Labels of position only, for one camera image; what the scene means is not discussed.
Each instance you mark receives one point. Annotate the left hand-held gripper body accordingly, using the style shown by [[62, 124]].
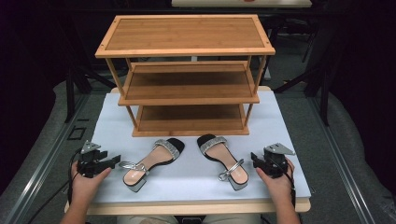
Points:
[[88, 163]]

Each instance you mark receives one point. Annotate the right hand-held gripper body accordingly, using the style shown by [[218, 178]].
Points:
[[275, 163]]

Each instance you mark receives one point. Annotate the three-tier wooden shoe rack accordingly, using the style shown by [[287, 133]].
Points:
[[186, 34]]

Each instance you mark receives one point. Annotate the person's left hand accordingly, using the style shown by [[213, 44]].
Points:
[[82, 186]]

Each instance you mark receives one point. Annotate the person's right hand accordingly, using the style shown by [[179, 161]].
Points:
[[280, 188]]

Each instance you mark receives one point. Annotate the white foam mat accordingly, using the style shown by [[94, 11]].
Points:
[[193, 177]]

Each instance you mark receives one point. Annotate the black metal stand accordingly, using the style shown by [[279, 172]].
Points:
[[323, 93], [70, 93]]

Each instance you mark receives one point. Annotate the aluminium floor rail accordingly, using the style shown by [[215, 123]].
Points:
[[40, 168], [339, 161]]

